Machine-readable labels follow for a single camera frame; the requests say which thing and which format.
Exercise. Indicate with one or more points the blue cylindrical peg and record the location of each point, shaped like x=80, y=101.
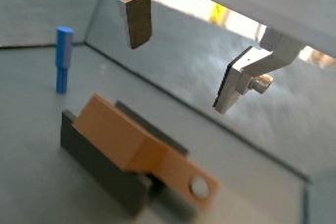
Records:
x=64, y=35

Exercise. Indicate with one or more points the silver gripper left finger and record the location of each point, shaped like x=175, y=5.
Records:
x=136, y=12

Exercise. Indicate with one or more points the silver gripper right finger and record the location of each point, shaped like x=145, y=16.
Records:
x=247, y=72

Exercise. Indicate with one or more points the brown T-shaped block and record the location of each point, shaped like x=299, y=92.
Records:
x=137, y=152

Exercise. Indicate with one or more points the black angle bracket fixture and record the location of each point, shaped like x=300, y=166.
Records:
x=133, y=191

